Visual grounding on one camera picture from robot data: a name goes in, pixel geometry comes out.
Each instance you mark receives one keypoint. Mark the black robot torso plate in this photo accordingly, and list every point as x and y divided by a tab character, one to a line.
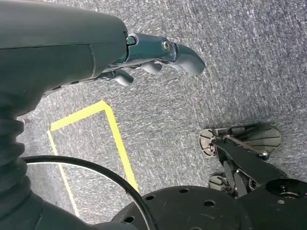
182	212

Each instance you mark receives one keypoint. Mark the black robot foot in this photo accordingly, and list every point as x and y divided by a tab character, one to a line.
264	136

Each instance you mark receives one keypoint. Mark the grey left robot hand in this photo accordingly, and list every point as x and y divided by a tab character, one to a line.
52	47

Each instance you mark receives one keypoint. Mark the yellow floor tape rectangle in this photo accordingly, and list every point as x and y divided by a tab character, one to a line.
115	130

